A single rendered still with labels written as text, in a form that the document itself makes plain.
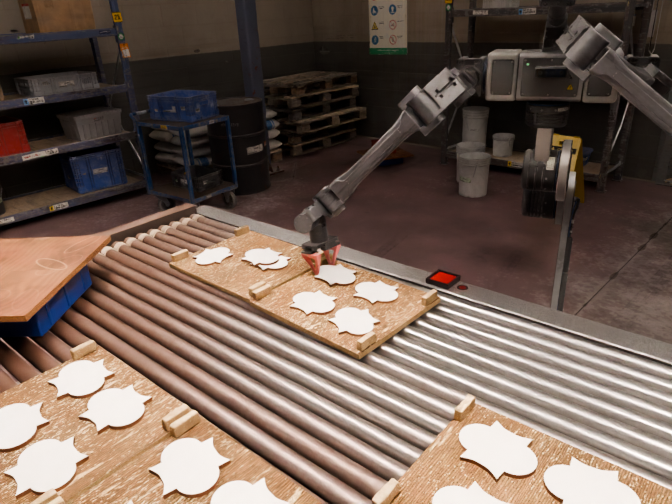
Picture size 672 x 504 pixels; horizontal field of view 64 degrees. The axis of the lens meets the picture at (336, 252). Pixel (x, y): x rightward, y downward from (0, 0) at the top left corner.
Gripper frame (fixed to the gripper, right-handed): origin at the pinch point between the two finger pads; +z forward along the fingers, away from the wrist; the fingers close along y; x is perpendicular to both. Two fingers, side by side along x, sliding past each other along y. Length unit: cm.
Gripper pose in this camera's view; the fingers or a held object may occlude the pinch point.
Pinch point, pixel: (324, 268)
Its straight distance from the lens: 165.5
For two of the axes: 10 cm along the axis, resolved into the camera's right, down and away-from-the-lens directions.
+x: -7.4, -1.0, 6.7
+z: 1.5, 9.4, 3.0
